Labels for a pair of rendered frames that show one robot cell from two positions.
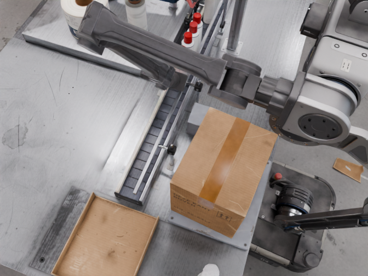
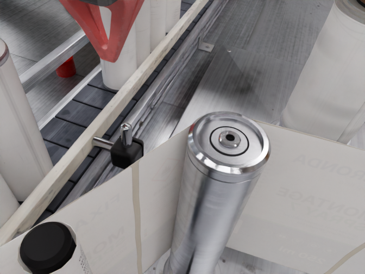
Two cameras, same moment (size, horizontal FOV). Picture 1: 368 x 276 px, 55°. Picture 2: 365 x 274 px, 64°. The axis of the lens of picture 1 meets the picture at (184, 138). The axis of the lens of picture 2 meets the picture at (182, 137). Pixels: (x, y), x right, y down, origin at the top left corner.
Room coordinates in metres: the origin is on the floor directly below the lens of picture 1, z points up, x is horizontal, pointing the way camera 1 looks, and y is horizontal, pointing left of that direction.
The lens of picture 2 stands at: (1.48, 0.06, 1.16)
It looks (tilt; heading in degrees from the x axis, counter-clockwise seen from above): 47 degrees down; 177
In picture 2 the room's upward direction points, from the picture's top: 8 degrees clockwise
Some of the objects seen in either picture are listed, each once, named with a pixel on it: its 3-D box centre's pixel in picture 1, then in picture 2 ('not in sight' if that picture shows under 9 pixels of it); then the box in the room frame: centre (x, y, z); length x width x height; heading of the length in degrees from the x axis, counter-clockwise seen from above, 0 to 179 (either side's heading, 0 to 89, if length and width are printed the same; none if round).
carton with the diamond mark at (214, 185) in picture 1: (220, 174); not in sight; (0.47, -0.13, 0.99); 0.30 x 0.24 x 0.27; 157
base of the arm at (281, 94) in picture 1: (275, 95); not in sight; (0.48, -0.20, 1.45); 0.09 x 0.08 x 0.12; 158
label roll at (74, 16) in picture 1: (87, 13); not in sight; (1.24, 0.46, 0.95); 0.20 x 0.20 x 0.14
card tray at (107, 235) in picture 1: (107, 245); not in sight; (0.25, 0.24, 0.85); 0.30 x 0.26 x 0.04; 162
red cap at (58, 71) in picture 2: not in sight; (64, 64); (1.04, -0.15, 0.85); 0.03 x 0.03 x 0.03
